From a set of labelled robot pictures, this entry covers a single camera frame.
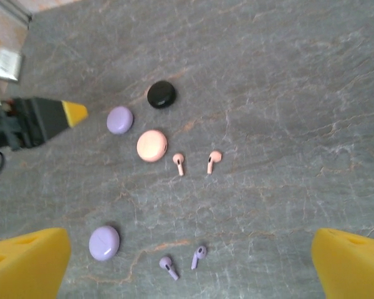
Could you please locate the aluminium table side rail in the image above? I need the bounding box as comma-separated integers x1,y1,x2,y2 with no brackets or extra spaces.
1,0,34,22

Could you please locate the pink round earbud case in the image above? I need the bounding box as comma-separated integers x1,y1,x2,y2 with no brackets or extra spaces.
136,129,168,163

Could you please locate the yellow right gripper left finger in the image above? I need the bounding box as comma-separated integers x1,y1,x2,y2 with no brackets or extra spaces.
0,227,71,299

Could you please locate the purple round earbud case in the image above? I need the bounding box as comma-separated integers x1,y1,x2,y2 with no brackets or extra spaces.
89,225,121,262
107,105,134,135

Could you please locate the purple wireless earbud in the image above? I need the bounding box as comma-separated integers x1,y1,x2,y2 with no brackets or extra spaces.
190,245,208,270
158,255,180,281

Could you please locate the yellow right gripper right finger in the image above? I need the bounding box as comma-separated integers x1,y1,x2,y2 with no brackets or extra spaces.
310,227,374,299

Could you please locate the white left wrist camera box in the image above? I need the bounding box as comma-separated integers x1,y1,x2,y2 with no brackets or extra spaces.
0,49,23,107

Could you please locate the black round earbud case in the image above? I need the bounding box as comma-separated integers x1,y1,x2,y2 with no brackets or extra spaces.
146,80,177,110

